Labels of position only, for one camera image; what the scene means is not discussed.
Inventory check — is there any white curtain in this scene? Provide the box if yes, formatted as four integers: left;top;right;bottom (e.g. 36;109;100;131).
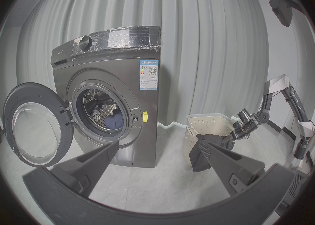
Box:
16;0;270;132

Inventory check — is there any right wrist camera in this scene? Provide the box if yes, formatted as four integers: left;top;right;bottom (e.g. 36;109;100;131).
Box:
237;108;254;122

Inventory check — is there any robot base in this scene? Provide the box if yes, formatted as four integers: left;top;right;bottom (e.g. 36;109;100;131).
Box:
274;145;315;219

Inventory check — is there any washing machine door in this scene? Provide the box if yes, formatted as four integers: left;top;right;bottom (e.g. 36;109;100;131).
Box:
2;82;74;168

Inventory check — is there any black garment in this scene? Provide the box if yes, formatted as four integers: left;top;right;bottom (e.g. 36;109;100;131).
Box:
189;134;234;172

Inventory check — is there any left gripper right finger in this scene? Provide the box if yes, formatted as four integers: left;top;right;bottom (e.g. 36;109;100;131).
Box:
198;139;266;196

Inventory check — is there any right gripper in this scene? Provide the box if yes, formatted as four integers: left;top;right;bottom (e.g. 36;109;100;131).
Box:
222;122;249;144

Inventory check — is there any cream laundry basket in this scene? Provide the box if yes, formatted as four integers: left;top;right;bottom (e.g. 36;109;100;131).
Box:
184;113;236;166

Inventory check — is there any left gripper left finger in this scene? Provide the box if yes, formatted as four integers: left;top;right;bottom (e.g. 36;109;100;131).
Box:
52;141;120;198

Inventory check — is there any dark blue garment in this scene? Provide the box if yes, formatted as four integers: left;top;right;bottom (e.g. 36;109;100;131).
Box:
104;113;124;130

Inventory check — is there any grey washing machine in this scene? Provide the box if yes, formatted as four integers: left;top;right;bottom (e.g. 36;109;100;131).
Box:
50;25;162;168

